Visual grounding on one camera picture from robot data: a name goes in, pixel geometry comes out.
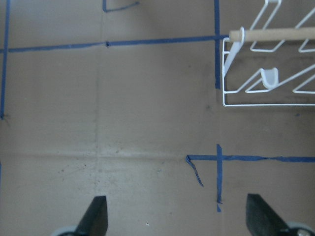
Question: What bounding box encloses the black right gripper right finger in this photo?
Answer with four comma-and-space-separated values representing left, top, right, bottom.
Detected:
246, 194, 295, 236

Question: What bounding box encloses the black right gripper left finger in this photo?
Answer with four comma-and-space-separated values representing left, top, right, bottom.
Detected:
75, 196, 108, 236

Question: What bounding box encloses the white wire cup rack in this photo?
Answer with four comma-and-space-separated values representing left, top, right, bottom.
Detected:
221, 0, 315, 107

